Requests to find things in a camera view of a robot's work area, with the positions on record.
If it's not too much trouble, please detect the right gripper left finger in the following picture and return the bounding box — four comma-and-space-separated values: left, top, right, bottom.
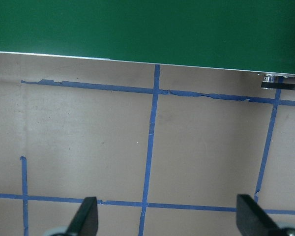
64, 197, 98, 236

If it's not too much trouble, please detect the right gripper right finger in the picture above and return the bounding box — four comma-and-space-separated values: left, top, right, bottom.
236, 194, 283, 236

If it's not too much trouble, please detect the green conveyor belt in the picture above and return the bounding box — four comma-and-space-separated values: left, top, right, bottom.
0, 0, 295, 75

